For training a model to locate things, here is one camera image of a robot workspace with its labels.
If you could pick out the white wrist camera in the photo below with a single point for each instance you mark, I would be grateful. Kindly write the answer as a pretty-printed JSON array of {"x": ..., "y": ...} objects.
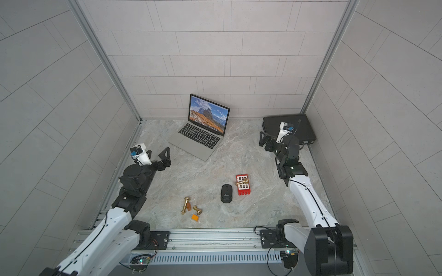
[
  {"x": 289, "y": 128},
  {"x": 138, "y": 154}
]

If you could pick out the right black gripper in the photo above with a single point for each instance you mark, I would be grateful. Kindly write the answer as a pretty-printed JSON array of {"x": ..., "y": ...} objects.
[{"x": 272, "y": 142}]

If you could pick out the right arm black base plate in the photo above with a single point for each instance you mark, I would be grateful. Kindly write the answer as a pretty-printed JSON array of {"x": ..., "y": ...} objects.
[{"x": 269, "y": 239}]

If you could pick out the left green circuit board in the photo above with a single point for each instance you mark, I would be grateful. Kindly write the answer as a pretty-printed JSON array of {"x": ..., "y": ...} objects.
[{"x": 140, "y": 263}]

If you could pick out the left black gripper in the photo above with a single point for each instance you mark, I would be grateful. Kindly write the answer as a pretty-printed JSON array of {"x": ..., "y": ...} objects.
[{"x": 155, "y": 164}]

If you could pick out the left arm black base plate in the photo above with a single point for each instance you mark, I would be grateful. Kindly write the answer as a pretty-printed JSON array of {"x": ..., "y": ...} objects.
[{"x": 154, "y": 240}]

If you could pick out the tall gold chess piece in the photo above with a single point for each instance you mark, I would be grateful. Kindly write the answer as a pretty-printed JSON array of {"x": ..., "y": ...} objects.
[{"x": 186, "y": 200}]

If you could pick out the small gold chess pawn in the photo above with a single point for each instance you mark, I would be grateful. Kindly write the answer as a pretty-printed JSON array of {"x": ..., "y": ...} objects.
[{"x": 198, "y": 210}]

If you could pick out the green circuit board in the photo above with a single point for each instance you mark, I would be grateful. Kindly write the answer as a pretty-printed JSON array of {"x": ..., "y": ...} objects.
[
  {"x": 289, "y": 258},
  {"x": 140, "y": 263}
]

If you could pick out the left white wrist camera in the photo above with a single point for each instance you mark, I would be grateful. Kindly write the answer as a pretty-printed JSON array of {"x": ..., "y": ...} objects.
[{"x": 138, "y": 154}]

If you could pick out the orange wooden cube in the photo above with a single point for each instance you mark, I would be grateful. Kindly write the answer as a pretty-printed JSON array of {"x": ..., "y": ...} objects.
[{"x": 195, "y": 217}]

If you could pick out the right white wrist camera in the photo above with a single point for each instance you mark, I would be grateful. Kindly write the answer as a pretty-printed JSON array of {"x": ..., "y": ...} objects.
[{"x": 289, "y": 128}]

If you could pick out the right green circuit board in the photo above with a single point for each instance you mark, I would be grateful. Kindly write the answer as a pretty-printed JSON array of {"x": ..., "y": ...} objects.
[{"x": 289, "y": 258}]

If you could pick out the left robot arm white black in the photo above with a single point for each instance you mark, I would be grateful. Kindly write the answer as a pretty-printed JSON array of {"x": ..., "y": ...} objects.
[{"x": 119, "y": 232}]

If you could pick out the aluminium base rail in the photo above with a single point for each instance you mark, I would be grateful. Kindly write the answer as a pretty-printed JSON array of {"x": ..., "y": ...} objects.
[{"x": 212, "y": 246}]

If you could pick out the black flat case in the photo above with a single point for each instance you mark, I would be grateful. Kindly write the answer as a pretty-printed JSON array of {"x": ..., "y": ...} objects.
[{"x": 305, "y": 133}]

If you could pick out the black wireless mouse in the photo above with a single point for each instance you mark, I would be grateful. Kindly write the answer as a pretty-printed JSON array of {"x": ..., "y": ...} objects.
[{"x": 226, "y": 193}]

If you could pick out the silver laptop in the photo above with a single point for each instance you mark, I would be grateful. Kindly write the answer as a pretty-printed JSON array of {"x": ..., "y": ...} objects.
[{"x": 205, "y": 128}]

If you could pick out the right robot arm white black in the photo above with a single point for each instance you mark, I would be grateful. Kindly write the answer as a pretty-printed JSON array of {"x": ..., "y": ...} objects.
[{"x": 326, "y": 245}]

